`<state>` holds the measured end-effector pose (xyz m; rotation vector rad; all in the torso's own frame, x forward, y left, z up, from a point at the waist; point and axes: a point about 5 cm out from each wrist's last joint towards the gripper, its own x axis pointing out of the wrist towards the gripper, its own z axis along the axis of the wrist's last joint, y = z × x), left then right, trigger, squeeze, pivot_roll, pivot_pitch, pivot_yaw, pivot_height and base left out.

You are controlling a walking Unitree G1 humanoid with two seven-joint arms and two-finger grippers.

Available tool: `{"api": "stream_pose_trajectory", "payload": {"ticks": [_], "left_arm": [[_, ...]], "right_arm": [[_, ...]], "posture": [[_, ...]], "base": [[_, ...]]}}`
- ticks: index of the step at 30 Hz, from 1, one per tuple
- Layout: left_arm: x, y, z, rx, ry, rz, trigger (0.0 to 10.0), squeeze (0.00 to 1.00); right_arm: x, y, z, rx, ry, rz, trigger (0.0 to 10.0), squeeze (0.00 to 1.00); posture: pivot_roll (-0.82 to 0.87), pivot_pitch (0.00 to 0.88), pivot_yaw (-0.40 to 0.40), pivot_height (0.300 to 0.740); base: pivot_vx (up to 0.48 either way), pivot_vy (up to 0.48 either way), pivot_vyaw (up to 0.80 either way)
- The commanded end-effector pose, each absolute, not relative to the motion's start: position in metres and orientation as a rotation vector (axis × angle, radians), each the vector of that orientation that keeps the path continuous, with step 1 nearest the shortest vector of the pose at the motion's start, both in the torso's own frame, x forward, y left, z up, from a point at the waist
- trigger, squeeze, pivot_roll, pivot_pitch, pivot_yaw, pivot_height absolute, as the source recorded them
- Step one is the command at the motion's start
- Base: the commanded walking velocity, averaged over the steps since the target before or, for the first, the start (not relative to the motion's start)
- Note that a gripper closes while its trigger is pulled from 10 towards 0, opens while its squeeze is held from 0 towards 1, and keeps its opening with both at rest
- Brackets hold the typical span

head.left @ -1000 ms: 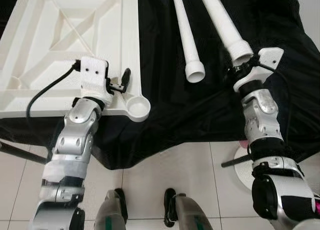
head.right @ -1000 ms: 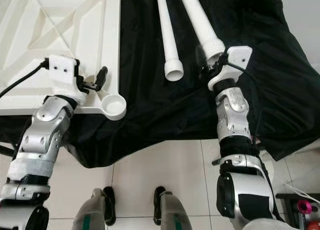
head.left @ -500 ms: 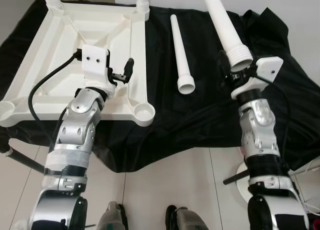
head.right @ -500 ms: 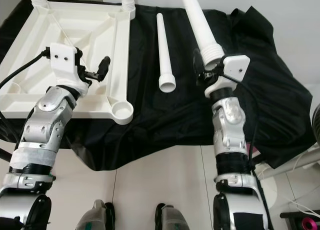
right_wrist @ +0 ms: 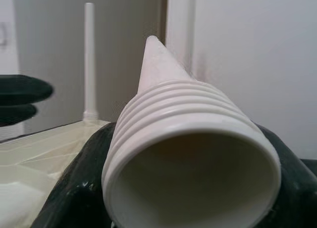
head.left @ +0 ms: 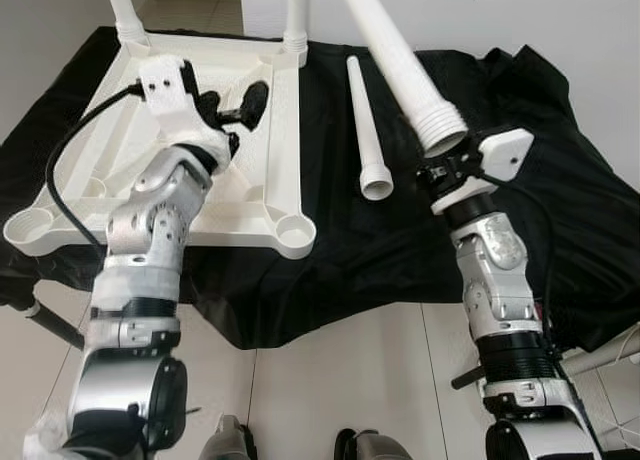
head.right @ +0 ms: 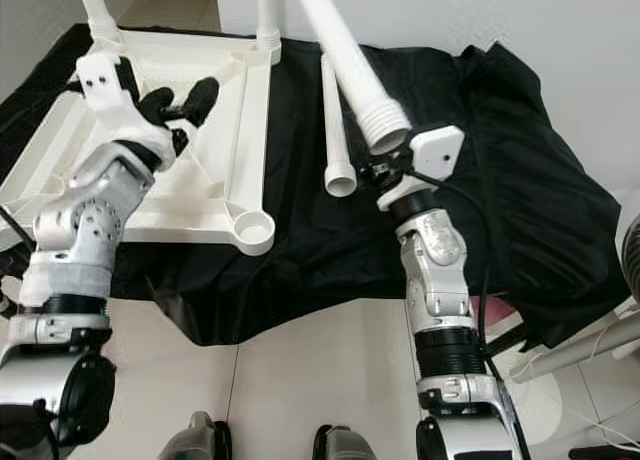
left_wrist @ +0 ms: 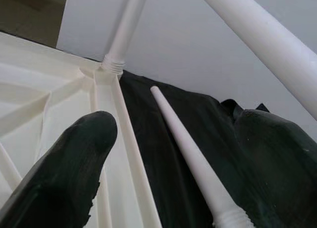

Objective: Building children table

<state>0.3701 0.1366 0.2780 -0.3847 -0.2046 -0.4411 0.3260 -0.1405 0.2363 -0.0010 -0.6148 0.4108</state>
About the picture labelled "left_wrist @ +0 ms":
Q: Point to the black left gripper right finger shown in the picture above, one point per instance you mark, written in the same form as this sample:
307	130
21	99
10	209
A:
282	173

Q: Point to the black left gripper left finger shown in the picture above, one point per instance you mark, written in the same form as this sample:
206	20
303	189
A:
64	173

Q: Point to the white plastic table top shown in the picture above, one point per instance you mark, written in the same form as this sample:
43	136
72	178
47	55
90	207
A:
37	94

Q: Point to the white plastic table leg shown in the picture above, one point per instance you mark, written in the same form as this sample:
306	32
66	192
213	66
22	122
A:
178	138
260	29
123	27

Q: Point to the black cloth cover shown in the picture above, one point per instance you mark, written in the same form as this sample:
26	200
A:
198	119

